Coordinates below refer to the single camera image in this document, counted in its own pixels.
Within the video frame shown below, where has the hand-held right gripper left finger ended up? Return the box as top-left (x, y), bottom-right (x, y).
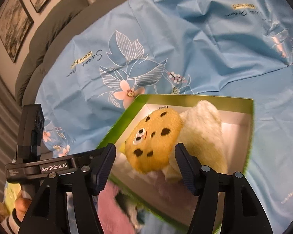
top-left (18, 143), bottom-right (117, 234)

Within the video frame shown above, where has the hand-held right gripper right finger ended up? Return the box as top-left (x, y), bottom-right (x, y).
top-left (174, 143), bottom-right (259, 234)

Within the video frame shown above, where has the mauve quilted cloth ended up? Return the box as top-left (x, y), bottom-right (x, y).
top-left (98, 183), bottom-right (147, 234)

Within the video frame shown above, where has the white and yellow towel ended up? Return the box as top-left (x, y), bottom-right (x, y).
top-left (161, 101), bottom-right (229, 183)

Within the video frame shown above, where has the yellow spotted plush toy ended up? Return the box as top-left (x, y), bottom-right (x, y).
top-left (124, 108), bottom-right (183, 175)

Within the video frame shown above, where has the green cardboard box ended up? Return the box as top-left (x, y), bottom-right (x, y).
top-left (95, 94), bottom-right (255, 234)

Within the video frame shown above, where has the yellow-green printed cloth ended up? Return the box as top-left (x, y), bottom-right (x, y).
top-left (5, 183), bottom-right (22, 205)

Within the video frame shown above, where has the grey sofa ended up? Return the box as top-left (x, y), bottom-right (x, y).
top-left (15, 0), bottom-right (149, 105)

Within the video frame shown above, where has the blue floral sheet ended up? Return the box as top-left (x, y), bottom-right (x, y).
top-left (35, 0), bottom-right (293, 234)

